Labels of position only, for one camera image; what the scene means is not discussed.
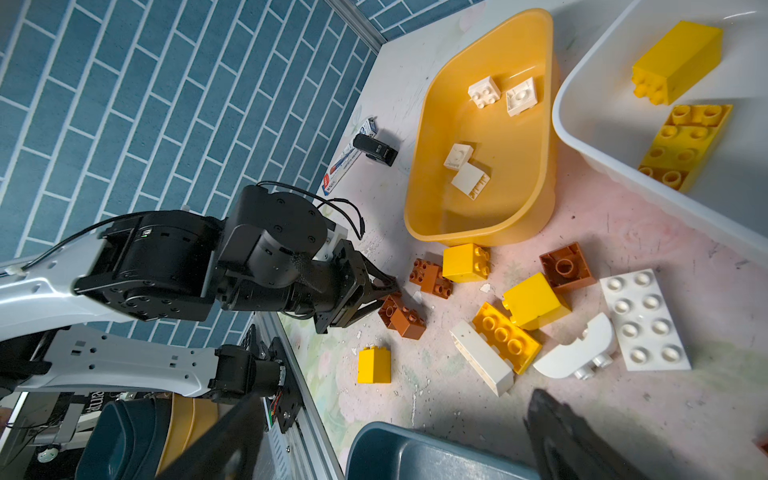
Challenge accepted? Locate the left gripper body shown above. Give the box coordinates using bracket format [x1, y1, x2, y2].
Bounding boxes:
[281, 240, 375, 334]

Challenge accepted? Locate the white curved lego piece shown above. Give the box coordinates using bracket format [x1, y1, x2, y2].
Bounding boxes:
[533, 313, 617, 380]

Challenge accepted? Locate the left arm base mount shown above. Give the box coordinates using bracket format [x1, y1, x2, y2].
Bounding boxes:
[243, 324, 305, 434]

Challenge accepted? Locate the yellow lego by bin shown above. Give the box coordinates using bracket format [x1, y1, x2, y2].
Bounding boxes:
[442, 243, 491, 283]

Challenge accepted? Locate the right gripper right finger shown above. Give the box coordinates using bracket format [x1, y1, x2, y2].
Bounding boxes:
[524, 389, 646, 480]

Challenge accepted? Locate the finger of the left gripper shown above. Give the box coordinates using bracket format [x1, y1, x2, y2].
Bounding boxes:
[363, 263, 399, 291]
[335, 295, 386, 327]

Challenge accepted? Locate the yellow long lego brick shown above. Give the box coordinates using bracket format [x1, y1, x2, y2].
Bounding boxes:
[472, 303, 542, 375]

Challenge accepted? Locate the white lego block front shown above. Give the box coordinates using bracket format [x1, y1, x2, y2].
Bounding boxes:
[451, 163, 490, 200]

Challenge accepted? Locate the white flat lego plate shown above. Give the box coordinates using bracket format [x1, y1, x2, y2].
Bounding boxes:
[600, 269, 691, 372]

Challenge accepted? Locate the white plastic bin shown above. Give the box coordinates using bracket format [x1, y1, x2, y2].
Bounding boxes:
[552, 1, 767, 266]

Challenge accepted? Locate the toothpaste tube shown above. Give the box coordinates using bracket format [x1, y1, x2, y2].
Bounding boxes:
[321, 116, 378, 197]

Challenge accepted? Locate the yellow studded lego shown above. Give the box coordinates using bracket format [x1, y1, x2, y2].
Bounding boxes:
[638, 104, 734, 193]

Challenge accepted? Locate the black stapler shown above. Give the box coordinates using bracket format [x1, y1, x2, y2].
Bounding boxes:
[353, 133, 398, 167]

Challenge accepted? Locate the brown lego pair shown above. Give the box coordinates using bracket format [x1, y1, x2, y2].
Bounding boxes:
[409, 258, 453, 299]

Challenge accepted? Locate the brown square lego right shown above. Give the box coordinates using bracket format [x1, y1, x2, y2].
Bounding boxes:
[539, 242, 597, 294]

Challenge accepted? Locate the brown lego cluster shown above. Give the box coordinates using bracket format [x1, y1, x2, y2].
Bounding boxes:
[378, 295, 426, 340]

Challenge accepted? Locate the yellow lego block centre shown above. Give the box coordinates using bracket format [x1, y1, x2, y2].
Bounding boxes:
[502, 273, 572, 330]

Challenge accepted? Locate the yellow lego cube front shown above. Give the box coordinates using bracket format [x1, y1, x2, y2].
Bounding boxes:
[358, 346, 391, 384]

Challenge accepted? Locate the white long lego brick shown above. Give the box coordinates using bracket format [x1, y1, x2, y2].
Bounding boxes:
[450, 322, 514, 397]

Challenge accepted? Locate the yellow lego cube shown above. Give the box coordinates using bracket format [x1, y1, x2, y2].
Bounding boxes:
[358, 346, 391, 384]
[631, 21, 724, 105]

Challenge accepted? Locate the yellow plastic bin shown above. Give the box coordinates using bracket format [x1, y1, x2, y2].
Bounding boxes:
[404, 9, 558, 246]

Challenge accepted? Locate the small white lego tile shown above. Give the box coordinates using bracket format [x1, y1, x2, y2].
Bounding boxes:
[443, 143, 474, 171]
[505, 78, 538, 117]
[467, 76, 501, 109]

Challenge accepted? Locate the teal plastic bin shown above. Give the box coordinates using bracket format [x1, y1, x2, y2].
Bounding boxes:
[345, 422, 540, 479]

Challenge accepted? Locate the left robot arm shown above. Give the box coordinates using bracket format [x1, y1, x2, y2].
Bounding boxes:
[1, 181, 399, 403]

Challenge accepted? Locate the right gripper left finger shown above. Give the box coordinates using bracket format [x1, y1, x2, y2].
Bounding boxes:
[156, 393, 266, 479]

